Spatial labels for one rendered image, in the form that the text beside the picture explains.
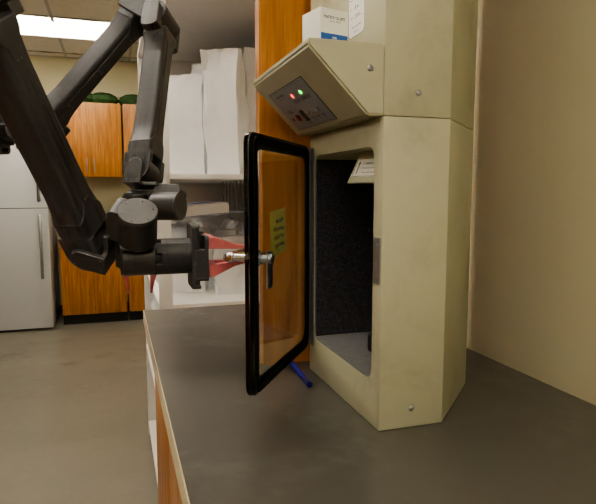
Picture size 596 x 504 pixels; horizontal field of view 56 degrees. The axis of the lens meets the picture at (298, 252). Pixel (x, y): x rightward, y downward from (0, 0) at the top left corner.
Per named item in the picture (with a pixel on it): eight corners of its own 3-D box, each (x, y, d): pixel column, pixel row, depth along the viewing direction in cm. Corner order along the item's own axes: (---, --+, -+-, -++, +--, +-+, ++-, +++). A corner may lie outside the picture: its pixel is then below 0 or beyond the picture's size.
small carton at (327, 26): (328, 59, 89) (329, 20, 88) (347, 53, 84) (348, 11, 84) (302, 55, 86) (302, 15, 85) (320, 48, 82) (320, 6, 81)
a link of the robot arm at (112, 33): (149, 10, 137) (128, -21, 128) (187, 32, 132) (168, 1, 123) (28, 150, 132) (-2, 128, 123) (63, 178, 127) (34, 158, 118)
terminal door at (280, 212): (308, 346, 113) (308, 146, 109) (250, 399, 84) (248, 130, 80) (304, 346, 114) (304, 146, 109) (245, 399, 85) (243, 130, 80)
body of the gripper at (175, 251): (203, 224, 87) (154, 225, 85) (204, 289, 88) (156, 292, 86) (197, 222, 93) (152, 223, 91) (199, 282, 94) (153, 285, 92)
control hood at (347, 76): (309, 136, 110) (309, 84, 109) (384, 115, 80) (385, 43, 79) (252, 134, 107) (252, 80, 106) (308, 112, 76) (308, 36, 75)
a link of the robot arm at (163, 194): (147, 175, 122) (127, 157, 114) (196, 174, 119) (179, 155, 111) (138, 227, 118) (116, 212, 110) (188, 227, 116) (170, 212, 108)
